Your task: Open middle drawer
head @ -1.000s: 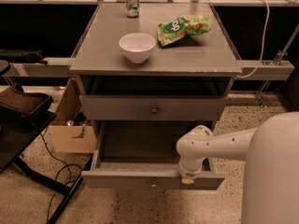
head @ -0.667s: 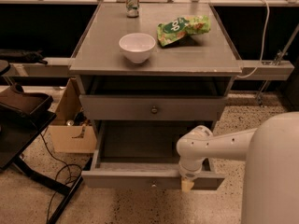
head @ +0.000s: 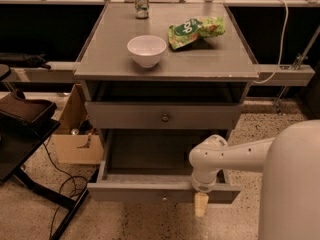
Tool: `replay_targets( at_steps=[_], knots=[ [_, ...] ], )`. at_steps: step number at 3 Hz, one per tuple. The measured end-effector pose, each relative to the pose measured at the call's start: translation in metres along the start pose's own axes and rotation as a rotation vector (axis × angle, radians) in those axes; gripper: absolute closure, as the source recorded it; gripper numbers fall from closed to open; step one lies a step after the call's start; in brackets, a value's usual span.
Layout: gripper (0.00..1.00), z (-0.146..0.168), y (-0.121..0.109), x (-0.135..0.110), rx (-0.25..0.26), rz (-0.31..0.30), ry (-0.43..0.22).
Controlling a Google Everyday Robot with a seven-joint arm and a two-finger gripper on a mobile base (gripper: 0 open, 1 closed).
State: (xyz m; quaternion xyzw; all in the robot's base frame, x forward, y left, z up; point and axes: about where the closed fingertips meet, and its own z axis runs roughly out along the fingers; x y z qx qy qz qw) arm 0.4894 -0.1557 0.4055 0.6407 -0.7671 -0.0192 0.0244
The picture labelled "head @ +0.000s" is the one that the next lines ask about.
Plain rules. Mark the green soda can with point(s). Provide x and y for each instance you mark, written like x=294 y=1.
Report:
x=141 y=9

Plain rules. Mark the grey drawer cabinet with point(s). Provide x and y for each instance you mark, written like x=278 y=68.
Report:
x=216 y=70

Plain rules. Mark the cardboard box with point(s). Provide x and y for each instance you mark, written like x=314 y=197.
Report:
x=74 y=145

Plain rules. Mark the black rolling stand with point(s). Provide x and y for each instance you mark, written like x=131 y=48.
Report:
x=25 y=125

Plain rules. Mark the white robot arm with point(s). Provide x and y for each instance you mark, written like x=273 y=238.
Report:
x=290 y=192

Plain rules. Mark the grey drawer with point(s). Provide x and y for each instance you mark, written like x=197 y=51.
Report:
x=147 y=166
x=130 y=115

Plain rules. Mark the grey top drawer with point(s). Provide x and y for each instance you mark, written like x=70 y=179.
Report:
x=130 y=115

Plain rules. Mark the green chip bag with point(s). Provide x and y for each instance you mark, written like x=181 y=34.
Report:
x=195 y=29

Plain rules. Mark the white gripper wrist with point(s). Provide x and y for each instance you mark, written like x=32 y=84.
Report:
x=202 y=186

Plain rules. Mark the white bowl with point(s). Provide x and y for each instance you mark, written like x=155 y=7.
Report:
x=146 y=50

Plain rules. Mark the grey metal rail beam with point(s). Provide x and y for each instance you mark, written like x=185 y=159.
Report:
x=63 y=73

